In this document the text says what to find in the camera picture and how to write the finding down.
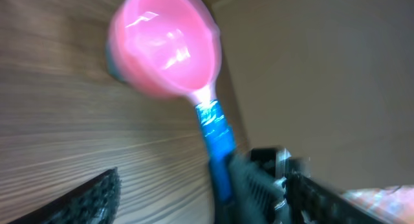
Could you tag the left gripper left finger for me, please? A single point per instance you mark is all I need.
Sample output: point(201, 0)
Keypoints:
point(94, 202)

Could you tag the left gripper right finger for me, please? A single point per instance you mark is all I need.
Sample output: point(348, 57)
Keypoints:
point(310, 202)

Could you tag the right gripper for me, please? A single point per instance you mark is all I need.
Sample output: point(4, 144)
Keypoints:
point(258, 185)

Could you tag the pink scoop blue handle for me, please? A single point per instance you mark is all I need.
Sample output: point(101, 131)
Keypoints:
point(168, 48)

